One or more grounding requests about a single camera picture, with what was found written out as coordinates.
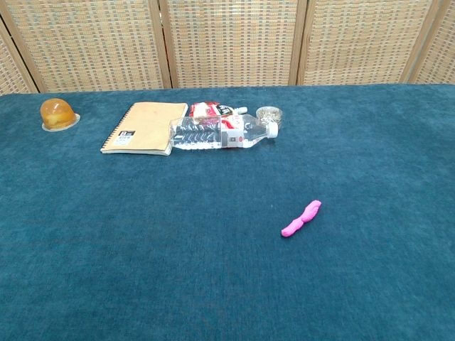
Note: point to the clear plastic water bottle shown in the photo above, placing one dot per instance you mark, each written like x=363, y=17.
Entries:
x=231, y=135

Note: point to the red white snack pouch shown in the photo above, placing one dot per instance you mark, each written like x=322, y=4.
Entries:
x=206, y=108

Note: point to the clear round pin container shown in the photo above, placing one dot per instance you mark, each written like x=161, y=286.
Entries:
x=270, y=112

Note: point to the kraft spiral notebook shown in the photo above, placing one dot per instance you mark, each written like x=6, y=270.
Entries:
x=142, y=124

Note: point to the teal velvet tablecloth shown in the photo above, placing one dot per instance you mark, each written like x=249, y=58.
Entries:
x=142, y=248

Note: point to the woven wooden folding screen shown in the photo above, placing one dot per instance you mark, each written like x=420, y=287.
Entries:
x=231, y=35

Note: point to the orange fruit jelly cup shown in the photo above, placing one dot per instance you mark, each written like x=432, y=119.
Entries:
x=57, y=112

